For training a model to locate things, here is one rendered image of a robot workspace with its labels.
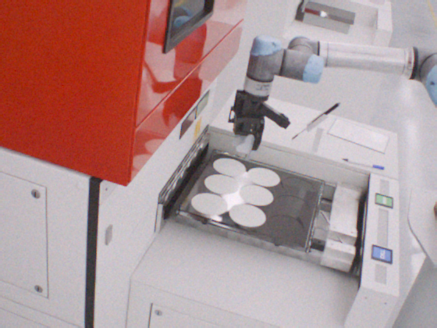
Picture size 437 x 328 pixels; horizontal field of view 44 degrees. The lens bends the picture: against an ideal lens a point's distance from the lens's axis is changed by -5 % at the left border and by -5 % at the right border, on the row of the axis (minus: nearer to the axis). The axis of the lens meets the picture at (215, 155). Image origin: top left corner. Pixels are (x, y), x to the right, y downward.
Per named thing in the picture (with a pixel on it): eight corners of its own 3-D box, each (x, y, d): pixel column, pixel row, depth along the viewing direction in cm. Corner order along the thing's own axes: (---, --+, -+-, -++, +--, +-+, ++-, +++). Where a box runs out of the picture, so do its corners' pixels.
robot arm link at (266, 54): (285, 46, 140) (251, 39, 140) (276, 86, 145) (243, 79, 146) (286, 37, 147) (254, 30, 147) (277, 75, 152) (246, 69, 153)
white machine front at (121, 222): (84, 329, 119) (89, 179, 99) (195, 161, 188) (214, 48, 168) (97, 334, 118) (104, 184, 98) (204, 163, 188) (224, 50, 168)
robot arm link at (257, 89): (268, 72, 153) (278, 84, 147) (264, 87, 156) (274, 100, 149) (242, 70, 151) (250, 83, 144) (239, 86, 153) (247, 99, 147)
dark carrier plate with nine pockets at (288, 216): (179, 211, 150) (179, 209, 150) (214, 153, 180) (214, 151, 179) (304, 247, 145) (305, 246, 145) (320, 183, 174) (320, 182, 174)
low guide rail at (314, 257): (175, 222, 158) (176, 213, 156) (177, 218, 160) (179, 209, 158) (347, 273, 150) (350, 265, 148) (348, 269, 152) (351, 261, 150)
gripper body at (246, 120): (226, 123, 159) (234, 84, 153) (255, 125, 161) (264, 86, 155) (234, 137, 153) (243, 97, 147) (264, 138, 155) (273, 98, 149)
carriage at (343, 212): (319, 264, 147) (322, 256, 145) (333, 194, 178) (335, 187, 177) (348, 272, 146) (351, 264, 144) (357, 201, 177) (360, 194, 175)
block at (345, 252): (323, 254, 146) (326, 245, 145) (325, 247, 149) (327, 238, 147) (351, 262, 145) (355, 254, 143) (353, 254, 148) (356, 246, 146)
